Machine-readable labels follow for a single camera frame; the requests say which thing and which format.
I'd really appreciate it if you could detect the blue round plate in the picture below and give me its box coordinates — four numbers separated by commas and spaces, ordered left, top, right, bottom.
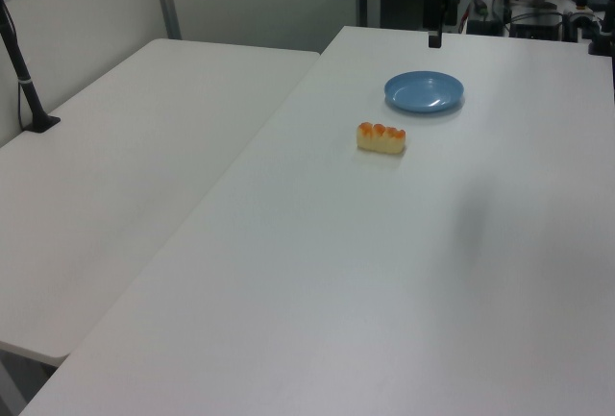
383, 70, 466, 113

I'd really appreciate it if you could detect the toy bread loaf orange crust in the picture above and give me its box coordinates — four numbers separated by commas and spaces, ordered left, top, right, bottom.
356, 121, 408, 155

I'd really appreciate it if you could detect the black electronics box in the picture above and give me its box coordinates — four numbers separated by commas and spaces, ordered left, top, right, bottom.
508, 12, 564, 41

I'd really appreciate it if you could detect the black clamped camera pole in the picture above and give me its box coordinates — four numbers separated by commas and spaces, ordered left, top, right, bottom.
586, 0, 615, 58

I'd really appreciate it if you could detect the black camera stand pole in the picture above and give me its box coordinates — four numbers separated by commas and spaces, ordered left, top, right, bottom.
0, 0, 62, 135

